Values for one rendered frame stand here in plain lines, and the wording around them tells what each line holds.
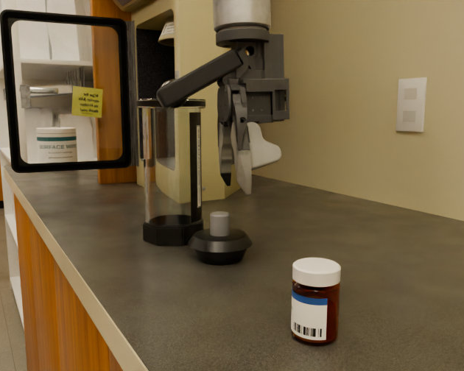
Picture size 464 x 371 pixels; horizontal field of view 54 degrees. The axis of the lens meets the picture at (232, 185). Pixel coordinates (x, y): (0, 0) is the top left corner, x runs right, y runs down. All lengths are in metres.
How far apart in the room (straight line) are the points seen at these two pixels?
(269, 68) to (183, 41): 0.45
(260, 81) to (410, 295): 0.31
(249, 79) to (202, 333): 0.31
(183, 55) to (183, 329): 0.69
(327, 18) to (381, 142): 0.37
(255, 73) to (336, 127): 0.65
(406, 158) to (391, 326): 0.64
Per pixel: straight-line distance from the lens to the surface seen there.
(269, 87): 0.60
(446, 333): 0.50
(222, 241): 0.62
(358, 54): 1.20
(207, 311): 0.50
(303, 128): 1.35
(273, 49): 0.63
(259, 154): 0.58
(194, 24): 1.06
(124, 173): 1.38
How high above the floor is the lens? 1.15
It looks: 9 degrees down
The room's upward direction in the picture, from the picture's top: straight up
